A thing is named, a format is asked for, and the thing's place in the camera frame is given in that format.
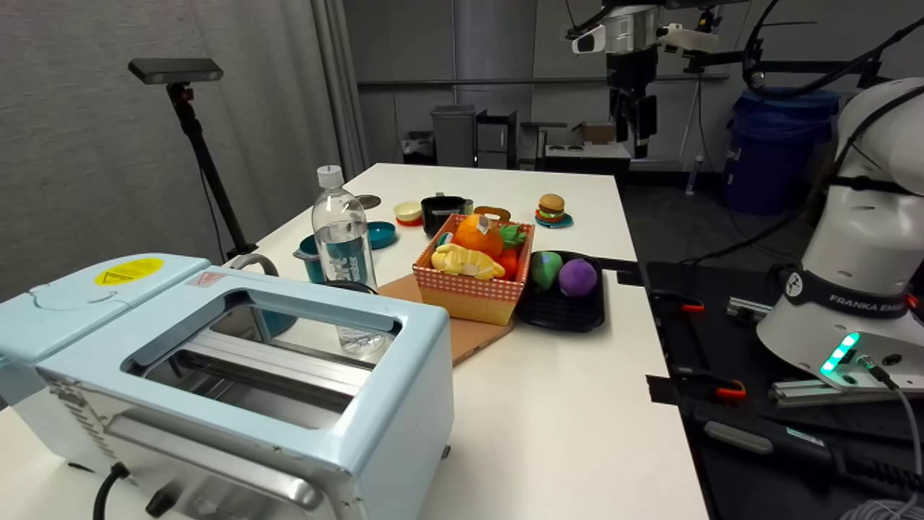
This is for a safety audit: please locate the light blue toaster oven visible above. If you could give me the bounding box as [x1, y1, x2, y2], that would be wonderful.
[0, 250, 455, 520]

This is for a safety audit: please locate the black toy pot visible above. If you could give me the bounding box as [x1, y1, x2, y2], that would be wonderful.
[419, 194, 475, 240]

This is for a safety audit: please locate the yellow plush banana toy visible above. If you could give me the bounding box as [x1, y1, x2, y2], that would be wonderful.
[426, 240, 507, 283]

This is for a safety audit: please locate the cream and red toy pan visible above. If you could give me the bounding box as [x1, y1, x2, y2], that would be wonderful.
[392, 198, 426, 231]

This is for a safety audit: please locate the teal toy frying pan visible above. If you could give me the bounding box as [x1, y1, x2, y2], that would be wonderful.
[364, 220, 402, 250]

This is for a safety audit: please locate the small blue plate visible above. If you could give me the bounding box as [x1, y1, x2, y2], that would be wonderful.
[532, 210, 578, 233]

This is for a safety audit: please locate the red plush tomato toy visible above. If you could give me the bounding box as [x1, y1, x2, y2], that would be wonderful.
[494, 246, 525, 283]

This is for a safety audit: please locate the clear plastic water bottle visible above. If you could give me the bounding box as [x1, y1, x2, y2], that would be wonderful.
[309, 160, 377, 293]

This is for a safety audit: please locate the brown cardboard mat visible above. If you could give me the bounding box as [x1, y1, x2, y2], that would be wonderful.
[376, 272, 520, 367]

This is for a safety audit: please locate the plush burger toy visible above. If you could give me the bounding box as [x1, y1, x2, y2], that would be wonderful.
[535, 189, 571, 224]

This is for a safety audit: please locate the black plastic tray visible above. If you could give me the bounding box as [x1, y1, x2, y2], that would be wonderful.
[513, 249, 608, 335]

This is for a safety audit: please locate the teal toy pot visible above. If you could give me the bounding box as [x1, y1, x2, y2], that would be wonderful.
[292, 231, 376, 289]

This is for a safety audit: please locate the orange checkered basket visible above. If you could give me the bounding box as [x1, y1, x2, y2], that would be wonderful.
[411, 204, 536, 325]

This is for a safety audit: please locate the black toaster power cord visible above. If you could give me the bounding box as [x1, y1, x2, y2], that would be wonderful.
[89, 459, 136, 520]

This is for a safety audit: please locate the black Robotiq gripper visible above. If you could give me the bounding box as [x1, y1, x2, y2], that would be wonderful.
[605, 51, 665, 160]

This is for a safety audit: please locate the white gripper mount plate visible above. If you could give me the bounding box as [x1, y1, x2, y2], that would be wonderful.
[565, 3, 668, 56]

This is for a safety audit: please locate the green plush toy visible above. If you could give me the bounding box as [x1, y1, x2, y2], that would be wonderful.
[527, 249, 565, 293]

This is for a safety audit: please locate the orange handled clamp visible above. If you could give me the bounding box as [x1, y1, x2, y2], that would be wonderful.
[668, 298, 712, 321]

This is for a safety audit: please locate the blue plastic barrel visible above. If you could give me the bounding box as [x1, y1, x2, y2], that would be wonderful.
[722, 87, 844, 217]

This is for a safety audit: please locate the purple plush toy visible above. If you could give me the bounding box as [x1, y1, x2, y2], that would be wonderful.
[556, 254, 603, 301]

